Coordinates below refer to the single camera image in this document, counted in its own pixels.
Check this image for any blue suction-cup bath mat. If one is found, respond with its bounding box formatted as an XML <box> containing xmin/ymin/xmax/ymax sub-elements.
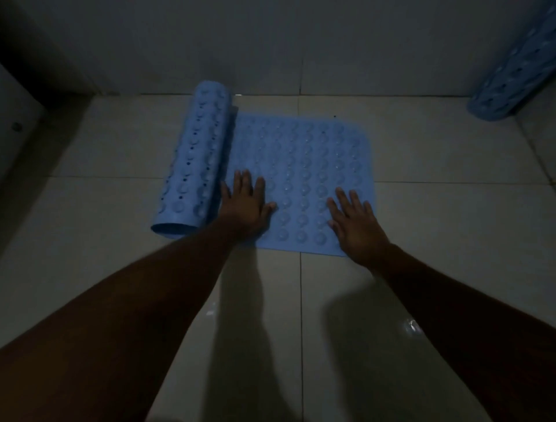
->
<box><xmin>151</xmin><ymin>80</ymin><xmax>377</xmax><ymax>257</ymax></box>

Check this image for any person's left hand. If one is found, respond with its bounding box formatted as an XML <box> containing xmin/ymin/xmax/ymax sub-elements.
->
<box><xmin>218</xmin><ymin>169</ymin><xmax>278</xmax><ymax>242</ymax></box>

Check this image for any person's right hand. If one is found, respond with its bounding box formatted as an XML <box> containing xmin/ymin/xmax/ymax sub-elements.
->
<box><xmin>326</xmin><ymin>187</ymin><xmax>392</xmax><ymax>271</ymax></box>

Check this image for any person's left forearm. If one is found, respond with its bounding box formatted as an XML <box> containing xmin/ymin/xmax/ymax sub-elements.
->
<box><xmin>0</xmin><ymin>219</ymin><xmax>239</xmax><ymax>422</ymax></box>

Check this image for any person's right forearm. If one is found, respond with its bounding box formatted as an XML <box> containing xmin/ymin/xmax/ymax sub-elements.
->
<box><xmin>371</xmin><ymin>245</ymin><xmax>556</xmax><ymax>422</ymax></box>

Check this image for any rolled blue bath mat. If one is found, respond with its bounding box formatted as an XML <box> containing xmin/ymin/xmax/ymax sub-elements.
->
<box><xmin>467</xmin><ymin>0</ymin><xmax>556</xmax><ymax>122</ymax></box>

